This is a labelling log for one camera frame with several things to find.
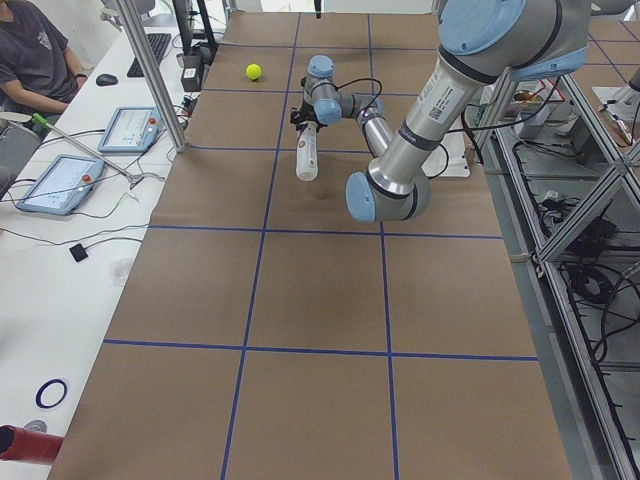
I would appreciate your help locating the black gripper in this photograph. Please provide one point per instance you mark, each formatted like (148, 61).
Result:
(306, 119)

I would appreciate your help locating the white tennis ball can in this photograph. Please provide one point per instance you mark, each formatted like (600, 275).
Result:
(306, 152)

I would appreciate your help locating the Roland Garros yellow tennis ball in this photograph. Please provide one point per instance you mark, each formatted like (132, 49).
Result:
(253, 72)

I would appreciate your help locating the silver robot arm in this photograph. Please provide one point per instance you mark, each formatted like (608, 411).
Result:
(479, 40)

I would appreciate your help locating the black box with label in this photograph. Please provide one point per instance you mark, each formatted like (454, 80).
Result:
(192, 73)

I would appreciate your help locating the teach pendant near pillar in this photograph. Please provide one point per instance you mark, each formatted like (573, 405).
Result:
(131, 130)

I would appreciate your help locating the black computer mouse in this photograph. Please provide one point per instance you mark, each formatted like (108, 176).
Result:
(104, 80)

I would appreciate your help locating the teach pendant near edge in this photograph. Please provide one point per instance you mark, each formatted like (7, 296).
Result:
(63, 186)

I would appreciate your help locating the small black square pad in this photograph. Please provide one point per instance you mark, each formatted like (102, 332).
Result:
(78, 252)

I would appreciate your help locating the seated person in grey shirt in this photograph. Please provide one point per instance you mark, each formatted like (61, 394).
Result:
(39, 70)

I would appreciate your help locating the blue tape roll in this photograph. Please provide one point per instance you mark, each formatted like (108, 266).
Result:
(51, 393)

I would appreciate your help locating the red cylinder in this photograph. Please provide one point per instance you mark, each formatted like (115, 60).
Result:
(28, 445)

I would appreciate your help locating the aluminium frame pillar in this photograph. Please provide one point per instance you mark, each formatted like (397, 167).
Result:
(149, 65)

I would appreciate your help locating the aluminium frame rack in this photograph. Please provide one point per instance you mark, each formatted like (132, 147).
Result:
(566, 174)

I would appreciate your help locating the metal rod with green handle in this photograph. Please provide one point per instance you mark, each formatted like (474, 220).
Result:
(133, 179)

